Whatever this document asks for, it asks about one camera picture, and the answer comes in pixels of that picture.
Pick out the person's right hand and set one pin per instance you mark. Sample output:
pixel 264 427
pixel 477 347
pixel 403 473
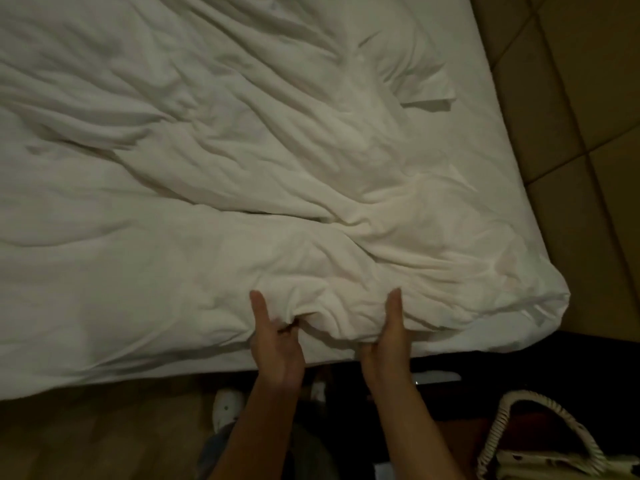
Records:
pixel 387 352

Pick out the person's left hand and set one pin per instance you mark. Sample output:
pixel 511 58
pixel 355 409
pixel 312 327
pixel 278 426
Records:
pixel 276 352

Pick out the person's right thumb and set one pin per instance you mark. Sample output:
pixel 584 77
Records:
pixel 395 312

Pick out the person's left thumb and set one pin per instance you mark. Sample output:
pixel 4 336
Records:
pixel 260 312

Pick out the white duvet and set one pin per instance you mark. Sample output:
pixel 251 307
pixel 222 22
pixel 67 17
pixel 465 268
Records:
pixel 240 159

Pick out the person's left forearm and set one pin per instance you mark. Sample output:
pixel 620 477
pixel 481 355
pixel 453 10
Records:
pixel 255 434

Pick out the person's right forearm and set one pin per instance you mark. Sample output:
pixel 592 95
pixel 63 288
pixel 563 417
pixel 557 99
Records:
pixel 415 434

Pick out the white flat card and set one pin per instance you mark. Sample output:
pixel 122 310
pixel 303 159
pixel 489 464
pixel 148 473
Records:
pixel 436 378

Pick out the white slipper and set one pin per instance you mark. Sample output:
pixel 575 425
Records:
pixel 227 407
pixel 318 390

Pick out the dark wooden nightstand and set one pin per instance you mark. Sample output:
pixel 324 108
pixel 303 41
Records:
pixel 525 369

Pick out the white bed mattress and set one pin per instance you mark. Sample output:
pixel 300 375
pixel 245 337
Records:
pixel 495 124

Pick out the cream telephone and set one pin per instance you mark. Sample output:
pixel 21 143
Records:
pixel 550 467

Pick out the brown padded headboard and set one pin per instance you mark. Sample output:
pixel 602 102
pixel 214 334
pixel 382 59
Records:
pixel 575 119

